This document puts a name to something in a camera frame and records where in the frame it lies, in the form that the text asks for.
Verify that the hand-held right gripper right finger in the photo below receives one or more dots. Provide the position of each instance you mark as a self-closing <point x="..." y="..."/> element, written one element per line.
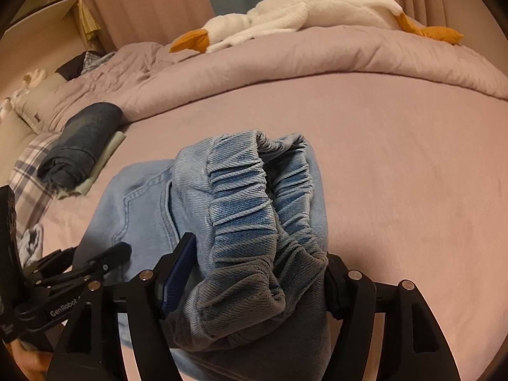
<point x="332" y="289"/>

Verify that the plaid blanket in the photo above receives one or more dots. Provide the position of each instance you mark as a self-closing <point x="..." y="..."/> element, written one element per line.
<point x="27" y="166"/>

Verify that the crumpled pale blue cloth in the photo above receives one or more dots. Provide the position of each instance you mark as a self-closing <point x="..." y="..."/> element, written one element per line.
<point x="31" y="244"/>

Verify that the folded dark denim pants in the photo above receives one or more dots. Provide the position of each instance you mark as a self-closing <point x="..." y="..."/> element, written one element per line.
<point x="79" y="139"/>

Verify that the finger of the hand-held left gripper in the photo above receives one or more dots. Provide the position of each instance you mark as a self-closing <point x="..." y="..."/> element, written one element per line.
<point x="51" y="261"/>
<point x="115" y="254"/>

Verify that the white shelf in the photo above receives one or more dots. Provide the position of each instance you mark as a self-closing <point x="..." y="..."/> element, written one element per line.
<point x="43" y="16"/>

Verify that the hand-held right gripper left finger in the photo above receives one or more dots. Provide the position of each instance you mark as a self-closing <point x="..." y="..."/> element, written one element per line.
<point x="178" y="278"/>

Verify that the blue plaid shirt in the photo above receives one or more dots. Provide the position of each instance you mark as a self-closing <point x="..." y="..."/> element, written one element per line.
<point x="97" y="61"/>

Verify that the pink quilted comforter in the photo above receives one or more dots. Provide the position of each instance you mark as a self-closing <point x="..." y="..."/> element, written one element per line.
<point x="317" y="55"/>

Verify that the folded light green cloth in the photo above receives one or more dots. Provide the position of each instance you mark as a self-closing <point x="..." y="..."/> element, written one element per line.
<point x="112" y="145"/>

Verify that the person's left hand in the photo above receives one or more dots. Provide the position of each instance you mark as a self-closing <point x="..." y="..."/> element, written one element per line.
<point x="27" y="361"/>

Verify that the pale yellow hanging cloth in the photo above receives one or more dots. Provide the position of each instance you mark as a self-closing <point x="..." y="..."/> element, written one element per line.
<point x="89" y="20"/>

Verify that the white ruffled cloth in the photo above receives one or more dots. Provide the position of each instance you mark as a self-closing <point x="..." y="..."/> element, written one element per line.
<point x="31" y="77"/>

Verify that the light blue denim pants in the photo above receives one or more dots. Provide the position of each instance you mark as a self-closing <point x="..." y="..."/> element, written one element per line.
<point x="238" y="190"/>

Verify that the bed with pink sheet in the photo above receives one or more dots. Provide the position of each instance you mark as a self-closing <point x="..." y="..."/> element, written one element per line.
<point x="397" y="166"/>

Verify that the black cloth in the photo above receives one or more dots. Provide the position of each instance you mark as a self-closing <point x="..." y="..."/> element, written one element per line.
<point x="71" y="68"/>

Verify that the white goose plush toy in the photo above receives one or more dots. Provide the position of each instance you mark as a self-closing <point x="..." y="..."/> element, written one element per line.
<point x="309" y="12"/>

